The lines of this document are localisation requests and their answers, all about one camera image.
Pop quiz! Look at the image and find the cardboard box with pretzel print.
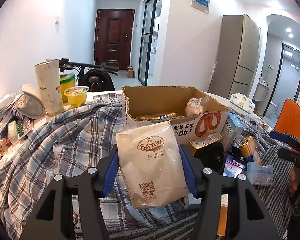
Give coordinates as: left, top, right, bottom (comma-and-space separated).
122, 86, 230, 144

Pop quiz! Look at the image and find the yellow jelly cup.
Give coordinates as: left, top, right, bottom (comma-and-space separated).
64, 86, 89, 107

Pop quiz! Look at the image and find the white marble tumbler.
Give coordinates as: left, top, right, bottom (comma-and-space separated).
34, 59, 64, 116

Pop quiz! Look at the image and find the yellow tub green lid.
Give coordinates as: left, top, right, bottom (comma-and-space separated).
59, 73, 75, 102

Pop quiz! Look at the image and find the black electric scooter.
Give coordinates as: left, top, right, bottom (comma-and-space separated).
59, 58, 119, 92

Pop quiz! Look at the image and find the dark purple box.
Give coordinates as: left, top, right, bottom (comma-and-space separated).
223, 154, 247, 178

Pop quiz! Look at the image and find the small cardboard box on floor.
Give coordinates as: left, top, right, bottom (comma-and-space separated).
127, 66, 134, 78

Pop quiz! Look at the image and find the wrapped bread bun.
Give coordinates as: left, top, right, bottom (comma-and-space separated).
184, 96, 209, 115

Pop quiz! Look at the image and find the blue white Raison box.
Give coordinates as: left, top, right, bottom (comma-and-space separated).
221, 113, 244, 151

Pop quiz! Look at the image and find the black framed glass door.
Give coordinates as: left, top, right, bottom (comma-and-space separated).
138, 0, 162, 86

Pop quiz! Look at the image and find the green pill blister pack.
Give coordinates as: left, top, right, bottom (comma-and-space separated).
16, 118, 33, 140

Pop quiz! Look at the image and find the dark red entrance door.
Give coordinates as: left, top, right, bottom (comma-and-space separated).
94, 9, 135, 70

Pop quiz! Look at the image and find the beige refrigerator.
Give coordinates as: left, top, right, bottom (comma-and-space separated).
209, 14, 261, 99

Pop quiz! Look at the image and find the person's right hand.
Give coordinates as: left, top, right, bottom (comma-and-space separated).
288, 168, 298, 193

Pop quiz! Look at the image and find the orange chair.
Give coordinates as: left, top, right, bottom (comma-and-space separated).
274, 99, 300, 139

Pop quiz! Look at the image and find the tissue pack with print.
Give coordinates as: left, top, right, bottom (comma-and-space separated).
229, 93, 255, 115

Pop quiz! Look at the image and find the blue plaid cloth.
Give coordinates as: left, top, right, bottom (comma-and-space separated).
0, 92, 273, 240

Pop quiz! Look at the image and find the beige Saizeriya paper packet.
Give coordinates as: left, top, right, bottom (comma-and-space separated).
115, 121, 189, 209

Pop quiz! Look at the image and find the gold cigarette box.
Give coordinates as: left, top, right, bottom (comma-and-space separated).
189, 132, 223, 156

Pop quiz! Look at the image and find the light blue tissue packet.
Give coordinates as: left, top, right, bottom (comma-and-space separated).
247, 161, 274, 186

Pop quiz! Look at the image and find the striped grey towel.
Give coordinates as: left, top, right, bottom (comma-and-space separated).
255, 145, 293, 238

